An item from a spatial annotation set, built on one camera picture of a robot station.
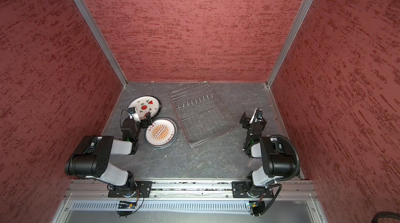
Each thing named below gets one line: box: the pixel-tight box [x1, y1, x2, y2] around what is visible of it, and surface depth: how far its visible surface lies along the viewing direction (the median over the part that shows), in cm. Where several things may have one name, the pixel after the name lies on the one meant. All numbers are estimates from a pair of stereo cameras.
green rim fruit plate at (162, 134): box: [144, 117, 178, 150], surface depth 91 cm
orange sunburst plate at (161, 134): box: [144, 117, 178, 149], surface depth 92 cm
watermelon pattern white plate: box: [128, 95, 162, 121], surface depth 107 cm
